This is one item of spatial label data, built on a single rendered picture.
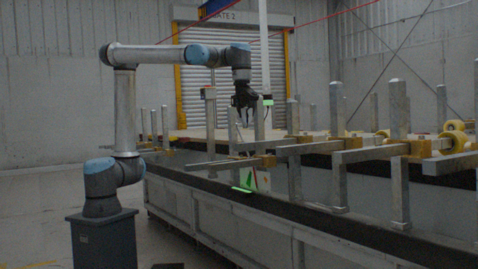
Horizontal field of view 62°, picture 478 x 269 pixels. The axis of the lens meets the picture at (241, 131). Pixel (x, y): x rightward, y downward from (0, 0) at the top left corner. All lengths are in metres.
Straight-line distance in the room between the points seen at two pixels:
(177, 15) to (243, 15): 1.74
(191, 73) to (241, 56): 8.21
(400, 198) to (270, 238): 1.18
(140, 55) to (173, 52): 0.19
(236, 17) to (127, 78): 8.35
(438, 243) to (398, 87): 0.44
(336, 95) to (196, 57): 0.62
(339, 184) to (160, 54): 0.95
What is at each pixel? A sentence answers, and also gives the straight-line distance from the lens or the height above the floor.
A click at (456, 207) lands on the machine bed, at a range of 1.44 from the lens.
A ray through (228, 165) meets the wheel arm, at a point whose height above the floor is 0.85.
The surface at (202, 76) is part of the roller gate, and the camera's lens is 10.03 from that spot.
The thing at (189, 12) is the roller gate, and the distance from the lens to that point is 9.88.
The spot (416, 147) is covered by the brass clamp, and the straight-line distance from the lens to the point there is 1.20.
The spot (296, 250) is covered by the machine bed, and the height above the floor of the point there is 0.37.
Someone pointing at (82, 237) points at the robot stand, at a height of 0.51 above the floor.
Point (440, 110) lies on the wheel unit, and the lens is 2.45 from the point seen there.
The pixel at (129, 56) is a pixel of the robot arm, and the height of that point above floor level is 1.36.
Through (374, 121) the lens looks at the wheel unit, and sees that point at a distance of 2.73.
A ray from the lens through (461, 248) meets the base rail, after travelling 1.18.
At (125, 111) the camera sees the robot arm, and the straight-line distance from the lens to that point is 2.14.
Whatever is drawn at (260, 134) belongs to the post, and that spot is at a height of 0.97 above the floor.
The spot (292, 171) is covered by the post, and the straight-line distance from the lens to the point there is 1.62.
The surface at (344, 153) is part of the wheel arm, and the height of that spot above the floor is 0.96.
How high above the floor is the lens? 1.08
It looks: 3 degrees down
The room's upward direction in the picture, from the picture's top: 3 degrees counter-clockwise
